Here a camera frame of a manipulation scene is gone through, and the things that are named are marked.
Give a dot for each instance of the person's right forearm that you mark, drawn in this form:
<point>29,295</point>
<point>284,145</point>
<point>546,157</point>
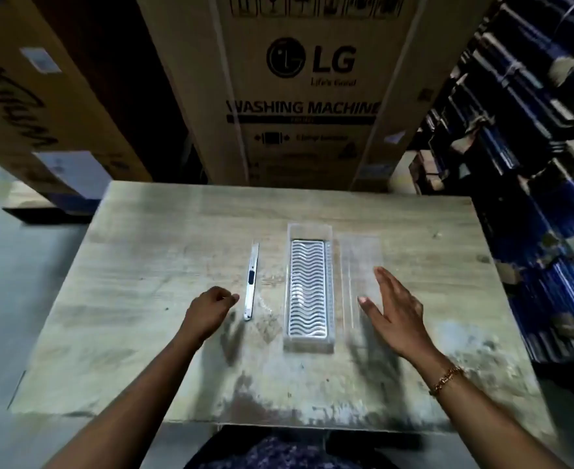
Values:
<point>482,415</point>

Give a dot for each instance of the person's right hand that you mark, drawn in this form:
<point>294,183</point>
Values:
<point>398,315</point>

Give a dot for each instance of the person's right thumb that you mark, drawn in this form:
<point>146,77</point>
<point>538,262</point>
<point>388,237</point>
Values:
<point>370,307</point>

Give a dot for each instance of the person's left fingers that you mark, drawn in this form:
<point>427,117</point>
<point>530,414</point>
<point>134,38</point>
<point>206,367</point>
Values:
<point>225,296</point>

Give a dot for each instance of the silver utility knife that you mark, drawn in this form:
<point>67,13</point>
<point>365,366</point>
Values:
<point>251,280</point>

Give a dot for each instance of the person's patterned clothing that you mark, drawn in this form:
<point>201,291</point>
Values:
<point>287,454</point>

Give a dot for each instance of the white wavy blade pack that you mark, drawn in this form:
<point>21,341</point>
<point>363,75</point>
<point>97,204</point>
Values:
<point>308,288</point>

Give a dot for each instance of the clear plastic lid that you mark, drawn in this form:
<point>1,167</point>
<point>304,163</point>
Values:
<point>357,268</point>

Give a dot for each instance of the person's left hand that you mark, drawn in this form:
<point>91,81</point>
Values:
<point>207,310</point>

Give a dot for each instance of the person's left forearm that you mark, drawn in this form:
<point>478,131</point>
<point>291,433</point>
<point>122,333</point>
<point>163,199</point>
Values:
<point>130,400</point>

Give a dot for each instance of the clear plastic tray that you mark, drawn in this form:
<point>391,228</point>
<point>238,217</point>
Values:
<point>310,288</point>

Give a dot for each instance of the brown cardboard box with labels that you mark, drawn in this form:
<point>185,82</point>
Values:
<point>47,102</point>

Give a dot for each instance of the large printed cardboard box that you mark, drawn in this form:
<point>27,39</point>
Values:
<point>306,87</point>

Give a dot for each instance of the stack of blue wrapped packages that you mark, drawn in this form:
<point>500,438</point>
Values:
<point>526,161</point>

